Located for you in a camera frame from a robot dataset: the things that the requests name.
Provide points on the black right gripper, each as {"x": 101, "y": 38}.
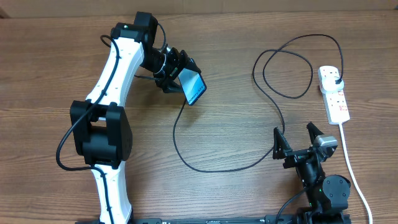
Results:
{"x": 281, "y": 150}

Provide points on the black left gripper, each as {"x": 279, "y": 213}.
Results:
{"x": 164, "y": 81}

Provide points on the Galaxy smartphone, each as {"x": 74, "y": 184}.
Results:
{"x": 192, "y": 84}

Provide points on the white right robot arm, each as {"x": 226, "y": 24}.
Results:
{"x": 327, "y": 195}

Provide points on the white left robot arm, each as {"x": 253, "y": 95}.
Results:
{"x": 100, "y": 127}

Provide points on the white charger adapter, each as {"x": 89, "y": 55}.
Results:
{"x": 331, "y": 84}

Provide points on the white power strip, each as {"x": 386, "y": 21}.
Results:
{"x": 335, "y": 103}

